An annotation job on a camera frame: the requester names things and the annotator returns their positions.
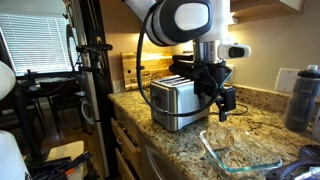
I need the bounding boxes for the wooden wall cabinet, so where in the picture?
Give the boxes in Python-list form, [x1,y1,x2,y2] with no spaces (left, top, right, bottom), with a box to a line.
[229,0,306,25]

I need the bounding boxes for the brown bread slice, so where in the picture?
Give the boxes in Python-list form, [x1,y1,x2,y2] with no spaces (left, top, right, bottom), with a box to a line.
[221,149,254,169]
[204,123,235,151]

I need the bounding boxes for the wooden cutting board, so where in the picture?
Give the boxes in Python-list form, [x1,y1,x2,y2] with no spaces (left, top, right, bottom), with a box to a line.
[121,51,174,92]

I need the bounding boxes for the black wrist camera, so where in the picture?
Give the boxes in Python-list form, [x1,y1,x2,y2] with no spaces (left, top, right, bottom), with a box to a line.
[169,61,204,81]

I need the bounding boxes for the black toaster power cord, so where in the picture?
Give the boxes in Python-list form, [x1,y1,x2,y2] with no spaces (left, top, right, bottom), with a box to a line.
[229,102,250,117]

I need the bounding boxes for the white window blinds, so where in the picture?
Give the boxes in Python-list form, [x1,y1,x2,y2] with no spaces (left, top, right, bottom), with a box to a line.
[0,13,79,76]

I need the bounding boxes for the curved metal dishwasher handle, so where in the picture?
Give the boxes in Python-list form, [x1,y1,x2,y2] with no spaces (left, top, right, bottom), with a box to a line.
[144,144,168,180]

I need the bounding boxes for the black tool pile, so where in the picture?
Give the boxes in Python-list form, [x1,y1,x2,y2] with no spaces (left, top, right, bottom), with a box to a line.
[25,150,93,180]

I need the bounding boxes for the stainless steel dishwasher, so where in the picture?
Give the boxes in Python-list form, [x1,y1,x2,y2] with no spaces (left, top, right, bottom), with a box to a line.
[139,133,191,180]

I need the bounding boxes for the dark water bottle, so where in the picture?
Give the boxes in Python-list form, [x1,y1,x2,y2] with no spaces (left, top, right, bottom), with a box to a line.
[283,64,320,133]

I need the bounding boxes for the clear glass food container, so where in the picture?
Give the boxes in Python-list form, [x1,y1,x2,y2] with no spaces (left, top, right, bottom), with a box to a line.
[199,128,284,180]

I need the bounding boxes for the stainless steel toaster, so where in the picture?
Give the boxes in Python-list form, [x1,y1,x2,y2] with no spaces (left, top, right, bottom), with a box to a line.
[149,74,213,133]

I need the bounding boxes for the white wall switch plate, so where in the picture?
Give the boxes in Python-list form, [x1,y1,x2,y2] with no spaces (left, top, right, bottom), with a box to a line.
[274,67,300,94]

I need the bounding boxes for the wooden cabinet drawer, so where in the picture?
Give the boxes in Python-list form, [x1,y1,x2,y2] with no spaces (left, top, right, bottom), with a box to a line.
[113,104,141,141]
[110,118,143,168]
[114,147,138,180]

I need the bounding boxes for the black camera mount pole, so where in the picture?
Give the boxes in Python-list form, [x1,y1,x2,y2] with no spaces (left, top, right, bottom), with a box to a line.
[75,0,121,180]

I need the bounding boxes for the dark wooden chair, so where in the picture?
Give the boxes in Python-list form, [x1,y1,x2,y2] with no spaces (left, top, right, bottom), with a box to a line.
[49,89,88,134]

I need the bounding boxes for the dark dining table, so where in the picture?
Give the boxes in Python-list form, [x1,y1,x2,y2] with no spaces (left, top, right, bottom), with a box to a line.
[16,69,84,101]

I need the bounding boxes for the black metal stand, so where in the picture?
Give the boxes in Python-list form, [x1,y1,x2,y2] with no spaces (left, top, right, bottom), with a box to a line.
[0,33,46,163]

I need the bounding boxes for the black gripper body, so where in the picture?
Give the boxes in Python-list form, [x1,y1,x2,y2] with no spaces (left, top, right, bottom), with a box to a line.
[194,62,234,102]

